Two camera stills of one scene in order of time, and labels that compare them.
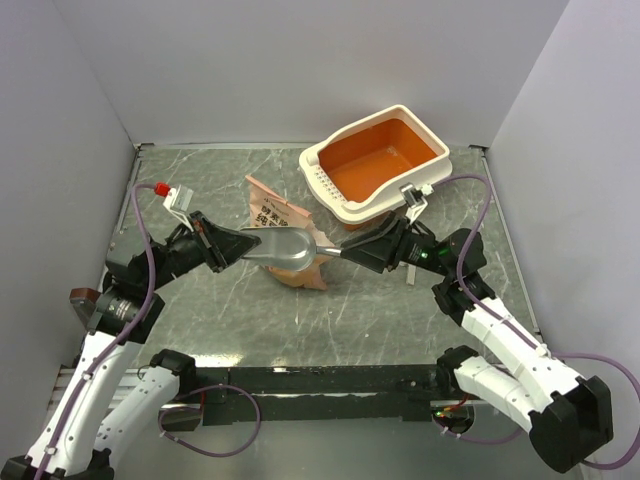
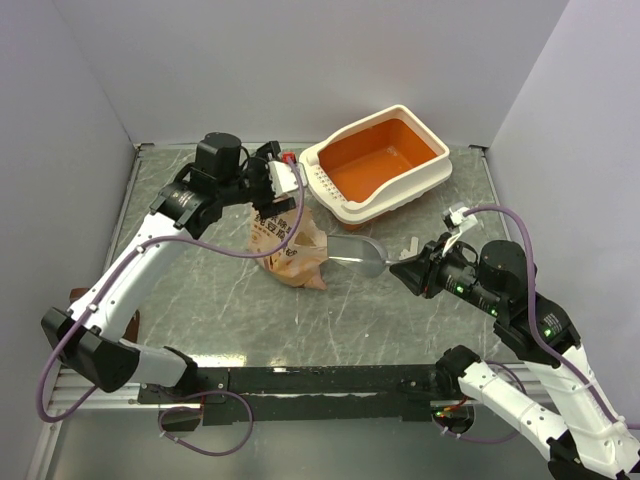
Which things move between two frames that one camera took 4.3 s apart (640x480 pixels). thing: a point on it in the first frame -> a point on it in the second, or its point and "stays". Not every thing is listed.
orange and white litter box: x=354 y=177 stays
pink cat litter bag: x=269 y=208 stays
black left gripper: x=219 y=246 -> x=260 y=161
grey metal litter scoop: x=287 y=248 -> x=355 y=254
